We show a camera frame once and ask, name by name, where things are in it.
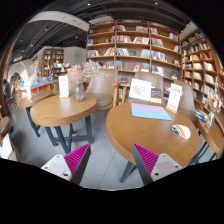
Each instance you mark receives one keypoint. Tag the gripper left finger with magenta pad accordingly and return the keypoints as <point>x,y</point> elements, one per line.
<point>70,167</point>

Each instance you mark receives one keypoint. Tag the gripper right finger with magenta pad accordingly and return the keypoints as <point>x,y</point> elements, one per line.
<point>153,166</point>

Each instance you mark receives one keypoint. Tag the white and orange computer mouse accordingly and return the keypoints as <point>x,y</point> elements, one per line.
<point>181,131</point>

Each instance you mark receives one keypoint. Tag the blue and pink mouse pad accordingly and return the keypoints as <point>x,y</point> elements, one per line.
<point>149,111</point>

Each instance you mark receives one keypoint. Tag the round wooden table near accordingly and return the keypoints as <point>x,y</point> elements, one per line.
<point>124,129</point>

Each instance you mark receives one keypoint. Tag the wooden table right edge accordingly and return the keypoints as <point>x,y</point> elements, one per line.
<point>214,139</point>

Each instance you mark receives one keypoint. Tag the white sign card centre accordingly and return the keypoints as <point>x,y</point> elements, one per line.
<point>140,90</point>

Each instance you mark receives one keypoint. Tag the white sign card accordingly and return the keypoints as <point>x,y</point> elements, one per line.
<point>174,97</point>
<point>140,90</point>

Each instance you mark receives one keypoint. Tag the white sign card right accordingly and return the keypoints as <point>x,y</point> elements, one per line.
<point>174,97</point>

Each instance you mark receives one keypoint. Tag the small round wooden table far left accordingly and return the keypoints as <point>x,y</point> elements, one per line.
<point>27,103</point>

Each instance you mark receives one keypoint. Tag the beige chair centre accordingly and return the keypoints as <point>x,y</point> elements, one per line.
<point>101,87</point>

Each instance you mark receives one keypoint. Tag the beige chair behind near table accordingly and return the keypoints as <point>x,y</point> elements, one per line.
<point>155,80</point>

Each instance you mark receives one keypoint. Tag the white sign stand left table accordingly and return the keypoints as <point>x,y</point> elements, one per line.
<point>63,86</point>

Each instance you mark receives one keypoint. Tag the small wooden side stand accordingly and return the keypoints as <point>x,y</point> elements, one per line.
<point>120,89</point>

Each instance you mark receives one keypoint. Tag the blue display counter with books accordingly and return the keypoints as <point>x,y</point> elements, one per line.
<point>40,87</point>

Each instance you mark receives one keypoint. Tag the vase with flowers right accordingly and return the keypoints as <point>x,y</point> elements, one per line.
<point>214,103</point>

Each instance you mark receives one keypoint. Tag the glass vase with pink flowers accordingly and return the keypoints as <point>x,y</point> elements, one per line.
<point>80,74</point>

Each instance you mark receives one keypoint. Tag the person seated far left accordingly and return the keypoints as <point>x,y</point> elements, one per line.
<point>8,94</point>

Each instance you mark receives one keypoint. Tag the right wooden bookshelf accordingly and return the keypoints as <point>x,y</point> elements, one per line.
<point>203,70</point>

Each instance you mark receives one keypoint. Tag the distant wooden bookshelf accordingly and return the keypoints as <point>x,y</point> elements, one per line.
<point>52,61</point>

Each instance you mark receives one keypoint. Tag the large wooden bookshelf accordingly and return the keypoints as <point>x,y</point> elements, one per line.
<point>130,46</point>

